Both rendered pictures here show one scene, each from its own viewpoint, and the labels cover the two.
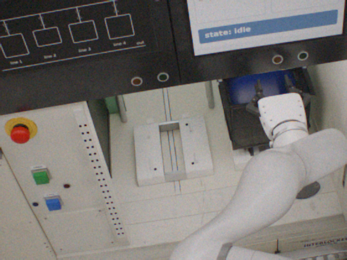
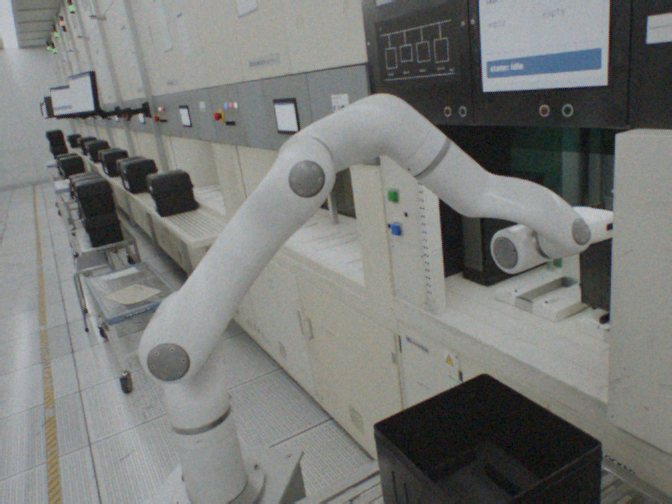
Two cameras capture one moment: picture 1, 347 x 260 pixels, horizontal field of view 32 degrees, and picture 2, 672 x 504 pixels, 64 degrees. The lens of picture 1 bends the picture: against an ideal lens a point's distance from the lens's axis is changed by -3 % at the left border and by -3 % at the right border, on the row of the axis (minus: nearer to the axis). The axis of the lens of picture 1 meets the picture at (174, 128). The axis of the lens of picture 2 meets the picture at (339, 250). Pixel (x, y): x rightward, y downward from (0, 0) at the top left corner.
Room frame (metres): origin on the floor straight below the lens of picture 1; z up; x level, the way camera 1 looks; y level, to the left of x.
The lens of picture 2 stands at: (0.01, -0.89, 1.55)
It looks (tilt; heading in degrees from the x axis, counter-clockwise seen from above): 18 degrees down; 61
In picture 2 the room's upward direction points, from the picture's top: 8 degrees counter-clockwise
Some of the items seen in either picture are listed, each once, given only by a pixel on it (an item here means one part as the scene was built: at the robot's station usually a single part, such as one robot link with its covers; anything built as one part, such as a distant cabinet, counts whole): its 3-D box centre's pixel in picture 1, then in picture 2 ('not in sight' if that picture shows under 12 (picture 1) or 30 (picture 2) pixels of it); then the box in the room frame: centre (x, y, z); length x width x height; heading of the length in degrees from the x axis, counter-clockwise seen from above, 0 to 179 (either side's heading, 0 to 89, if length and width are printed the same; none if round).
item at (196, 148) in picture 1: (171, 148); (549, 291); (1.17, 0.02, 0.89); 0.22 x 0.21 x 0.04; 178
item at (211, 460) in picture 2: not in sight; (210, 453); (0.18, 0.06, 0.85); 0.19 x 0.19 x 0.18
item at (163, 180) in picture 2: not in sight; (170, 192); (0.83, 2.79, 0.93); 0.30 x 0.28 x 0.26; 85
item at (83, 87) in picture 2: not in sight; (110, 97); (0.69, 3.30, 1.59); 0.50 x 0.41 x 0.36; 178
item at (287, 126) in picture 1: (289, 137); not in sight; (0.86, -0.24, 1.20); 0.09 x 0.03 x 0.08; 88
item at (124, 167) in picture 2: not in sight; (139, 175); (0.88, 3.98, 0.93); 0.30 x 0.28 x 0.26; 91
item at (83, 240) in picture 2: not in sight; (109, 257); (0.49, 4.20, 0.24); 0.94 x 0.53 x 0.48; 87
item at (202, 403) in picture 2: not in sight; (190, 353); (0.19, 0.09, 1.07); 0.19 x 0.12 x 0.24; 63
